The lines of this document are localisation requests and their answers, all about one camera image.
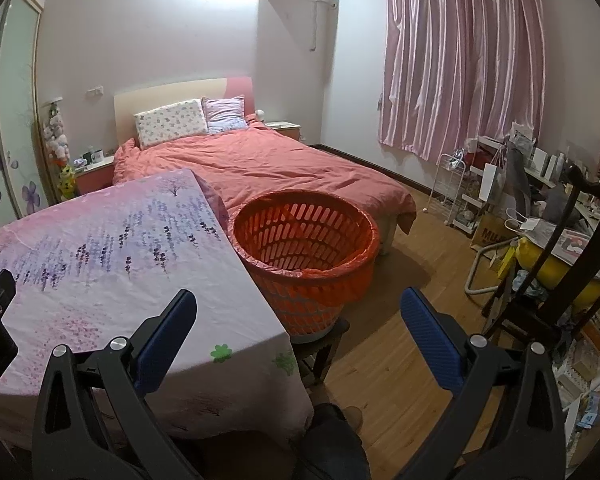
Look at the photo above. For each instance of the grey cloth bag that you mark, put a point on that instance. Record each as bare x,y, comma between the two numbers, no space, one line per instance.
520,175

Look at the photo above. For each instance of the flower print wardrobe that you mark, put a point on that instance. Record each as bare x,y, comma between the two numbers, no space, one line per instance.
15,135

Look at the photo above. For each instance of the pink nightstand with mugs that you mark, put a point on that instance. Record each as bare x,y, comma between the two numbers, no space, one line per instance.
95,177

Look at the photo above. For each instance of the pink striped curtain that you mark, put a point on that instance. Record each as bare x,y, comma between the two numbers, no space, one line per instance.
460,60

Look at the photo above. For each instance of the bed with salmon duvet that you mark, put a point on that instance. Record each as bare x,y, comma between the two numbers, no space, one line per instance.
280,170

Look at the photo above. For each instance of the orange plastic basket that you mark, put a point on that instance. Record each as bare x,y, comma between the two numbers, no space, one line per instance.
305,305

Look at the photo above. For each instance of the pink floral tablecloth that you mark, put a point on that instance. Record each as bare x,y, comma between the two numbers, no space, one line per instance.
105,260

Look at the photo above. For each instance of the small white round lamp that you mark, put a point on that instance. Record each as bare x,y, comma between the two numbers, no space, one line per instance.
260,115

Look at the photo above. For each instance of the person's leg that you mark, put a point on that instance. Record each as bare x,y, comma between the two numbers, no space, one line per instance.
330,450

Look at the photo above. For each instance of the white bent tube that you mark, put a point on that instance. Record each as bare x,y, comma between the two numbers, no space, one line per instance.
475,285

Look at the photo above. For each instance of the dark wooden chair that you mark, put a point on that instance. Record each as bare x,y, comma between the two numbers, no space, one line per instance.
555,240

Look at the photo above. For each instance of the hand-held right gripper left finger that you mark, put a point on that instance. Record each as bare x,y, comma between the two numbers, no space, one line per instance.
167,332

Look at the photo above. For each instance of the white floral pillow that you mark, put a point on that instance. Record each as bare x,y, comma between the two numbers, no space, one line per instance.
172,124

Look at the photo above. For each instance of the white mug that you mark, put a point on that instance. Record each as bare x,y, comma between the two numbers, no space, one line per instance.
98,156

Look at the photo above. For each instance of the dark wooden stool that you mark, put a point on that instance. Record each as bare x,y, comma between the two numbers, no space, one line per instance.
325,345

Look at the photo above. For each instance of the pink striped pillow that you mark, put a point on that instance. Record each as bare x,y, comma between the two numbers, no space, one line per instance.
225,115

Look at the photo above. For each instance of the brown cardboard box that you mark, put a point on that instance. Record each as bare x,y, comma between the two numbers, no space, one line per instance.
490,235

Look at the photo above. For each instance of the cream pink headboard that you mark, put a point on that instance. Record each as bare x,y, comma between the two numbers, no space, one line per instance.
170,92

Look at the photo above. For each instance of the yellow cushion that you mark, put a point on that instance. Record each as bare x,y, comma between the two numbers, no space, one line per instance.
575,272

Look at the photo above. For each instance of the brown shoe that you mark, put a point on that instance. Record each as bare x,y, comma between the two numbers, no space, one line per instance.
354,417

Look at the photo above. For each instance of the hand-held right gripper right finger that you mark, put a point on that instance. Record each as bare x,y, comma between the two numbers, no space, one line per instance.
427,332

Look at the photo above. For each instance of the dark green mug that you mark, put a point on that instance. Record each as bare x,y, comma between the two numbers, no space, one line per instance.
87,157

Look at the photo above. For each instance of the yellow green plush toy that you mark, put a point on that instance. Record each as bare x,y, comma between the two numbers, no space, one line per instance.
67,180

